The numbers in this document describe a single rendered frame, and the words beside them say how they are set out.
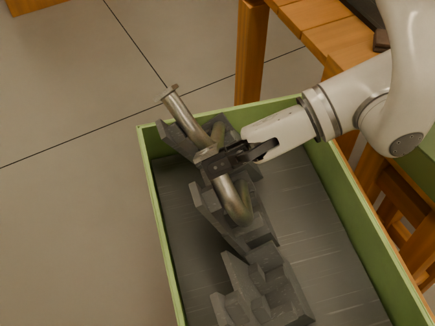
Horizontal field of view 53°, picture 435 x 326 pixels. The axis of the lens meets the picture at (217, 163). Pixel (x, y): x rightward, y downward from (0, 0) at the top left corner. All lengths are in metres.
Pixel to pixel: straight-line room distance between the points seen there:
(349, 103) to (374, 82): 0.04
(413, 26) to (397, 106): 0.09
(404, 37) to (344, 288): 0.55
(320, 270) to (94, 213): 1.30
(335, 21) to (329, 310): 0.91
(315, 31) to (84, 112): 1.43
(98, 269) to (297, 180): 1.10
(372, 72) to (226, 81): 1.90
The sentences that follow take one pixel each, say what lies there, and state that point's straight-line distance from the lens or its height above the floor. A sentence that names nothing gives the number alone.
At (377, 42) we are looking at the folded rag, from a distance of 1.34.
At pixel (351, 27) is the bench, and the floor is 0.88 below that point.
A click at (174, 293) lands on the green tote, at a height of 0.96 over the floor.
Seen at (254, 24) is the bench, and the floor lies 0.68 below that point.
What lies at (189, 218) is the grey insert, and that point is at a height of 0.85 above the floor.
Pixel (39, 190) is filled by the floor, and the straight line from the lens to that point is 2.19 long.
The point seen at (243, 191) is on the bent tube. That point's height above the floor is 1.00.
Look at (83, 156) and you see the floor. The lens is 2.24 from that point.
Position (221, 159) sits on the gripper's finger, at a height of 1.19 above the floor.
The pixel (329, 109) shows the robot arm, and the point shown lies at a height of 1.26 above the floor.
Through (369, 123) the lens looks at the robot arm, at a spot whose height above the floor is 1.27.
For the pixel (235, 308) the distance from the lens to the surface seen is 0.60.
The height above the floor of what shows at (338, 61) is 0.90.
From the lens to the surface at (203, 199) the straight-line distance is 0.67.
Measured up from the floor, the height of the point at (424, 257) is 0.65.
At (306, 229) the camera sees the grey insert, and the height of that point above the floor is 0.85.
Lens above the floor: 1.70
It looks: 54 degrees down
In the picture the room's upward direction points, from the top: straight up
